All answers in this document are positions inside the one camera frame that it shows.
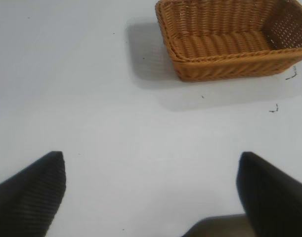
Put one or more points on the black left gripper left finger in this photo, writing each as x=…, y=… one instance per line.
x=27, y=197

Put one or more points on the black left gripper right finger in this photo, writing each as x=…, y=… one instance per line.
x=274, y=197

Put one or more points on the brown woven wicker basket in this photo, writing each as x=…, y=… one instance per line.
x=229, y=42

